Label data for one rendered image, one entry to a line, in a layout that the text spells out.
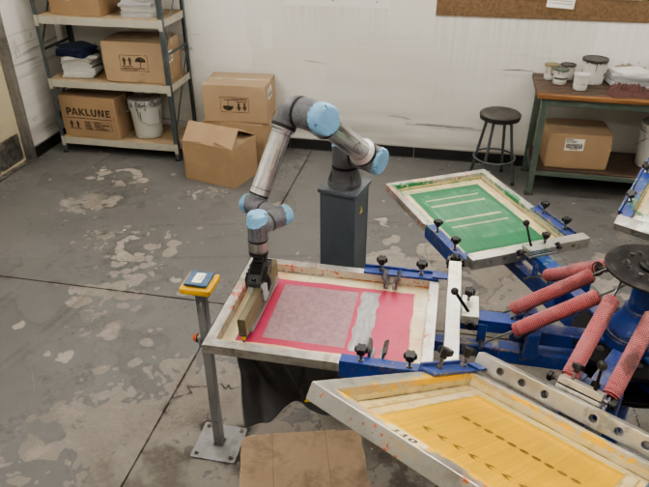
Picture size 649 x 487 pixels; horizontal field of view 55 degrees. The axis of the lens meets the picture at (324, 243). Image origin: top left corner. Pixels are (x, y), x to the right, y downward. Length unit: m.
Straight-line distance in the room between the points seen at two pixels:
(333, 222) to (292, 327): 0.65
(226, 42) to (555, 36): 2.90
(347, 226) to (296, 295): 0.46
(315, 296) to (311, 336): 0.25
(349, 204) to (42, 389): 1.98
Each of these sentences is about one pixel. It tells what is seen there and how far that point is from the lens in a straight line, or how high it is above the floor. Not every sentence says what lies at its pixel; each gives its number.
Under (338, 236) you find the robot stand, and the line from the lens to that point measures 2.83.
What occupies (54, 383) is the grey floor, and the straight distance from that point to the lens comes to 3.79.
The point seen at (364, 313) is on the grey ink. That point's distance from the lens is 2.39.
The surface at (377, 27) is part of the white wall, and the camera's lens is 5.82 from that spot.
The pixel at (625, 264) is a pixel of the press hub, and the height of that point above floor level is 1.31.
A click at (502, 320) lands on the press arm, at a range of 2.31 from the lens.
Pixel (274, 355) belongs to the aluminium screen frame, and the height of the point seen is 0.99.
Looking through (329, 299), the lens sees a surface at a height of 0.95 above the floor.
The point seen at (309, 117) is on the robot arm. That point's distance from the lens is 2.26.
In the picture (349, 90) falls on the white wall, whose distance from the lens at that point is 6.00.
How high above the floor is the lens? 2.41
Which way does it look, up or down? 31 degrees down
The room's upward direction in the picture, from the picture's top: straight up
